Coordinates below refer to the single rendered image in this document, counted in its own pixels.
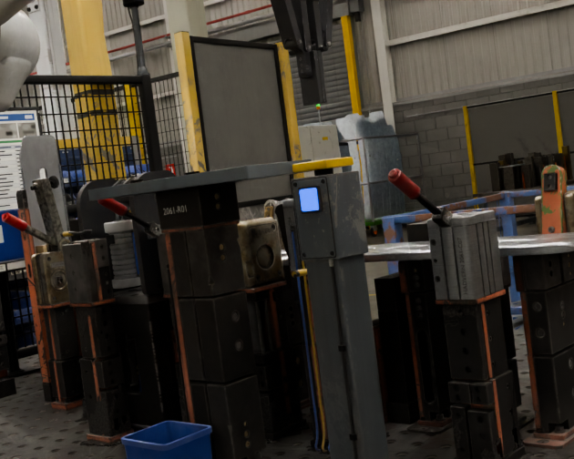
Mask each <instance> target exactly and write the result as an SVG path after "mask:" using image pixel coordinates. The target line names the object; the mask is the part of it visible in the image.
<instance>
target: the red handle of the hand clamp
mask: <svg viewBox="0 0 574 459"><path fill-rule="evenodd" d="M2 221H3V222H5V223H7V224H9V225H10V226H12V227H14V228H16V229H18V230H21V231H25V232H27V233H28V234H30V235H32V236H34V237H36V238H38V239H40V240H42V241H43V242H45V243H47V244H49V245H51V246H52V247H54V248H56V249H58V247H57V245H56V240H55V239H53V238H51V237H49V236H47V235H46V234H45V233H43V232H41V231H39V230H37V229H35V228H33V227H31V226H29V225H27V223H26V222H25V221H23V220H21V219H19V218H17V217H16V216H14V215H12V214H10V213H8V212H6V213H4V214H3V215H2Z"/></svg>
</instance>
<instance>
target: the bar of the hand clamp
mask: <svg viewBox="0 0 574 459"><path fill-rule="evenodd" d="M32 183H33V186H31V187H30V188H31V190H34V191H35V193H36V198H37V202H38V205H39V208H40V212H41V215H42V219H43V221H44V225H45V228H46V234H47V236H49V237H51V238H53V239H55V240H56V245H57V244H58V242H59V241H60V240H62V239H65V238H66V237H61V235H60V233H61V232H63V228H62V224H61V220H60V218H59V214H58V211H57V207H56V202H55V198H54V195H53V191H52V189H51V188H53V189H56V188H58V185H59V181H58V178H57V177H56V176H51V177H49V178H41V179H36V180H33V181H32ZM57 247H58V245H57Z"/></svg>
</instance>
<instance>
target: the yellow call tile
mask: <svg viewBox="0 0 574 459"><path fill-rule="evenodd" d="M353 164H354V160H353V157H346V158H329V159H322V160H315V161H309V162H303V163H297V164H293V165H292V171H293V172H294V173H296V172H304V171H313V170H314V176H321V175H328V174H333V168H339V167H346V166H352V165H353Z"/></svg>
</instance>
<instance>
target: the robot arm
mask: <svg viewBox="0 0 574 459"><path fill-rule="evenodd" d="M32 1H33V0H0V112H6V111H7V109H9V108H10V107H11V106H12V104H13V102H14V100H15V97H16V95H17V94H18V92H19V90H20V88H21V87H22V85H23V84H24V82H25V81H26V78H27V77H28V76H29V75H30V74H31V73H32V71H33V70H34V68H35V67H36V64H37V62H38V59H39V55H40V40H39V36H38V33H37V31H36V28H35V26H34V24H33V22H32V21H31V20H30V18H29V17H28V16H27V15H26V13H25V12H24V11H22V10H21V9H22V8H24V7H25V6H26V5H28V4H29V3H30V2H32ZM271 4H272V10H273V13H274V16H275V19H276V23H277V26H278V29H279V32H280V36H281V40H282V45H283V47H284V49H286V50H288V49H290V50H292V51H290V52H289V55H290V56H296V59H297V67H298V74H299V77H300V81H301V89H302V102H303V105H304V106H314V105H319V104H323V103H326V102H327V99H326V92H325V84H324V76H323V75H324V71H323V57H322V53H323V52H325V51H327V50H328V48H330V47H331V46H332V31H333V0H271Z"/></svg>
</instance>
